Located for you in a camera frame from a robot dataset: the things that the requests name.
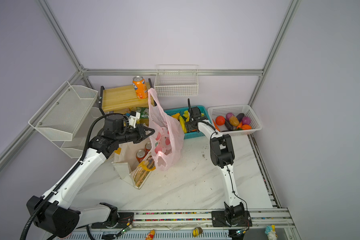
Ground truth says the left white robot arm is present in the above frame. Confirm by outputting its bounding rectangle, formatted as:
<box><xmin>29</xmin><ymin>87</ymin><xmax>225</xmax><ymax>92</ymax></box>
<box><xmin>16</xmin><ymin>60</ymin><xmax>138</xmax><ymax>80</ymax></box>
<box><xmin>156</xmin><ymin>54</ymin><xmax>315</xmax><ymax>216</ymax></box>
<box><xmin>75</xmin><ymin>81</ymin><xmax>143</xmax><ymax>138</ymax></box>
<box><xmin>20</xmin><ymin>113</ymin><xmax>155</xmax><ymax>240</ymax></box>

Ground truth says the purple round vegetable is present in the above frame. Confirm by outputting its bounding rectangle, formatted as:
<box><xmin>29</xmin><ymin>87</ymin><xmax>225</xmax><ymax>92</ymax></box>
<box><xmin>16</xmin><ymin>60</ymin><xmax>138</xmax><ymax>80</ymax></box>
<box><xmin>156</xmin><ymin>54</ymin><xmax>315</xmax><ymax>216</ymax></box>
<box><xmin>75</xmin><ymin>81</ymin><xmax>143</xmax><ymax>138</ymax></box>
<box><xmin>242</xmin><ymin>116</ymin><xmax>252</xmax><ymax>126</ymax></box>

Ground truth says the white mesh two-tier rack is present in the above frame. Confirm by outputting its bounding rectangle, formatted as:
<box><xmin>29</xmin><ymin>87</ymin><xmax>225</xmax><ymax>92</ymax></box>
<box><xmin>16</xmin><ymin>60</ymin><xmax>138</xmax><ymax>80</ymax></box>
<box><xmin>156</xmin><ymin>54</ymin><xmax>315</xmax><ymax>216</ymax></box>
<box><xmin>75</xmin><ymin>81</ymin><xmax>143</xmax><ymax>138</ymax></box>
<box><xmin>29</xmin><ymin>82</ymin><xmax>102</xmax><ymax>159</ymax></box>

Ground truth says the brown potato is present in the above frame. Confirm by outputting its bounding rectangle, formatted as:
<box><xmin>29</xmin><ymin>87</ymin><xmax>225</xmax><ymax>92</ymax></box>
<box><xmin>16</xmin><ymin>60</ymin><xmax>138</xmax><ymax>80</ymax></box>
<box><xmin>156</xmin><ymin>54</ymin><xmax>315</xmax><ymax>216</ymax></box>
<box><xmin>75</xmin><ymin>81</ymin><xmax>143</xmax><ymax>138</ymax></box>
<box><xmin>229</xmin><ymin>116</ymin><xmax>240</xmax><ymax>127</ymax></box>

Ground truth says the red tomato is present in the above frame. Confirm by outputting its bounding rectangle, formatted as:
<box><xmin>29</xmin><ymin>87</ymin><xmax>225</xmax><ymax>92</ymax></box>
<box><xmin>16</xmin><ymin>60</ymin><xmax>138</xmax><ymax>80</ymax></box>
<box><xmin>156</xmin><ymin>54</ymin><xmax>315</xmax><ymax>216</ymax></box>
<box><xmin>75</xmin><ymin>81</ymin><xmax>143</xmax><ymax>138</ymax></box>
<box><xmin>215</xmin><ymin>116</ymin><xmax>226</xmax><ymax>126</ymax></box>

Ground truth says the white canvas tote bag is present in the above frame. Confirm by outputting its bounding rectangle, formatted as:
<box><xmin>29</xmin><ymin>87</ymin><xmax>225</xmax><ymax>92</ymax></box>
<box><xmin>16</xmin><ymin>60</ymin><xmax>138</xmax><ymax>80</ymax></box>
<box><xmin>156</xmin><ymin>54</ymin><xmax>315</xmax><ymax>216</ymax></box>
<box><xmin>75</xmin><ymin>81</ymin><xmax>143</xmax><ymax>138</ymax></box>
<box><xmin>111</xmin><ymin>140</ymin><xmax>156</xmax><ymax>189</ymax></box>

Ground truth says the yellow banana bunch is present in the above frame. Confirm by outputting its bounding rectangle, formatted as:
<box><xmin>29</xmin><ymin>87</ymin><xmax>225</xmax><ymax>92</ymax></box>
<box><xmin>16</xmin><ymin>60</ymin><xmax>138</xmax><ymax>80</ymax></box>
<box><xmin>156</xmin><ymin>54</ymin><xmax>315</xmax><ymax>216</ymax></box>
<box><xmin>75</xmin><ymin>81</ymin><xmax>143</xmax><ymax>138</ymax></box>
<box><xmin>172</xmin><ymin>111</ymin><xmax>190</xmax><ymax>134</ymax></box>

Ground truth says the red cola can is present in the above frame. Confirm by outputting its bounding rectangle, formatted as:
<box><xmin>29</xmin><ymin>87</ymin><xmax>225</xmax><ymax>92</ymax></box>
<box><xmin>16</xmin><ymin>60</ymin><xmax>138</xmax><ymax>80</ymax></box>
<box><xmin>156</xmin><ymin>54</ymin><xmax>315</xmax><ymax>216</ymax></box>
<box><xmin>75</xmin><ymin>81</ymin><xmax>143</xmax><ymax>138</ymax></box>
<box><xmin>136</xmin><ymin>149</ymin><xmax>147</xmax><ymax>163</ymax></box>
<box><xmin>145</xmin><ymin>142</ymin><xmax>152</xmax><ymax>153</ymax></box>

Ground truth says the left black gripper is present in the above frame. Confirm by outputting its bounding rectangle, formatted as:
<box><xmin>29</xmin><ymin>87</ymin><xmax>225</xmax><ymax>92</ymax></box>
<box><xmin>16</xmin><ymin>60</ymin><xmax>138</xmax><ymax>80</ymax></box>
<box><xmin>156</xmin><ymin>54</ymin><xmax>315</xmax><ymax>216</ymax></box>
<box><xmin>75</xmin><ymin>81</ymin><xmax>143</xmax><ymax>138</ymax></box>
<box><xmin>116</xmin><ymin>123</ymin><xmax>155</xmax><ymax>145</ymax></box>

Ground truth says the pink plastic grocery bag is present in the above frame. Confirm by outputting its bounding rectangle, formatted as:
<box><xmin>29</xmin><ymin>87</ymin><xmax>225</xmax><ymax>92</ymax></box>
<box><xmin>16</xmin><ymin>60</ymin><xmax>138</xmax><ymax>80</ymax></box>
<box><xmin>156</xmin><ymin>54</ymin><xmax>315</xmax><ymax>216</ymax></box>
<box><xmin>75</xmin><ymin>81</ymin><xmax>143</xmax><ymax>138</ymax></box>
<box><xmin>148</xmin><ymin>88</ymin><xmax>185</xmax><ymax>171</ymax></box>

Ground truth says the white plastic vegetable basket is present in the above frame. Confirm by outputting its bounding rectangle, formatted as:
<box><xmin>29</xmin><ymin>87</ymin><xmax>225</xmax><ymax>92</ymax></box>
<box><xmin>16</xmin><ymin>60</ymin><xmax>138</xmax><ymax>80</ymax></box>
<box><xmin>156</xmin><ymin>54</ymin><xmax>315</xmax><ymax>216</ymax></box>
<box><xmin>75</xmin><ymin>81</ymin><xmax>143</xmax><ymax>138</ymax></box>
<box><xmin>208</xmin><ymin>104</ymin><xmax>263</xmax><ymax>136</ymax></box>

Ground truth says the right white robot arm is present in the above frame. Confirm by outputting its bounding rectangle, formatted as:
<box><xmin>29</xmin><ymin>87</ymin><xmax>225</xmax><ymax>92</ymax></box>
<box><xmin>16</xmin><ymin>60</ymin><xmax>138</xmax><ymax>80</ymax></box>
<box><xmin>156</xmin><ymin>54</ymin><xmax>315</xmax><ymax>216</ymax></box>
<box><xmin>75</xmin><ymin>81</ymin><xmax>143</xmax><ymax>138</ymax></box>
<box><xmin>186</xmin><ymin>100</ymin><xmax>252</xmax><ymax>229</ymax></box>

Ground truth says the orange soda can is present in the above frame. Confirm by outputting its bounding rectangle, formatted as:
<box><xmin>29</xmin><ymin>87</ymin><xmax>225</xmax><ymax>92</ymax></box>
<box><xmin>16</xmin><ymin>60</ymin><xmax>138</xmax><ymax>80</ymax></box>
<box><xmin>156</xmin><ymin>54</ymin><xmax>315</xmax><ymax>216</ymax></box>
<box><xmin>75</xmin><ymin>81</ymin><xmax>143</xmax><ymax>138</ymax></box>
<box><xmin>133</xmin><ymin>76</ymin><xmax>148</xmax><ymax>100</ymax></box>

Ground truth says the white wire wall basket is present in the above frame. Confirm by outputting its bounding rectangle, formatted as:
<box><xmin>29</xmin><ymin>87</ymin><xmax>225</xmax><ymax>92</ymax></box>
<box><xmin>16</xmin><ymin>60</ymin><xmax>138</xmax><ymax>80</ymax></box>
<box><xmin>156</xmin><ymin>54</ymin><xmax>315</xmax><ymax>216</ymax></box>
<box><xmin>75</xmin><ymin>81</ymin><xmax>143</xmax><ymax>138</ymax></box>
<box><xmin>154</xmin><ymin>65</ymin><xmax>199</xmax><ymax>97</ymax></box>

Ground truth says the green snack bag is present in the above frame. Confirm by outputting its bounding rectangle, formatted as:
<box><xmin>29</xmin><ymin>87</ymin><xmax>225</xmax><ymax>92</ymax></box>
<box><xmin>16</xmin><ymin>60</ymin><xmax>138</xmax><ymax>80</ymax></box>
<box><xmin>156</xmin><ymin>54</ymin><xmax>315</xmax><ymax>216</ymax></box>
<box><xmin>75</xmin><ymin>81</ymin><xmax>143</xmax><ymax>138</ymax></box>
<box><xmin>136</xmin><ymin>107</ymin><xmax>149</xmax><ymax>126</ymax></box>

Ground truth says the teal plastic fruit basket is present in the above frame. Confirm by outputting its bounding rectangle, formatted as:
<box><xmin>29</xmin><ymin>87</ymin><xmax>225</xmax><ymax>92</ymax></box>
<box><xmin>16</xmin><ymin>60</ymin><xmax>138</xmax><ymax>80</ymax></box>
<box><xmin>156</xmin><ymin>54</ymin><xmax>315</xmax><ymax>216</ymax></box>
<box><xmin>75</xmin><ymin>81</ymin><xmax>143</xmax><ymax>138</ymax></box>
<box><xmin>165</xmin><ymin>106</ymin><xmax>210</xmax><ymax>139</ymax></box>

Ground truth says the wooden three-tier shelf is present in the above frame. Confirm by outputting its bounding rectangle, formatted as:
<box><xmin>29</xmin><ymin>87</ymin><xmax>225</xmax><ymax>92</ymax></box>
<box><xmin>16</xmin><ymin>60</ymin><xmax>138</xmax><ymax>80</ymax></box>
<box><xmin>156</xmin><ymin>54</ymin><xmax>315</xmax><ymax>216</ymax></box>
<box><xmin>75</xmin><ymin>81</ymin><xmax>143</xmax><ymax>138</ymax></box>
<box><xmin>98</xmin><ymin>85</ymin><xmax>149</xmax><ymax>114</ymax></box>

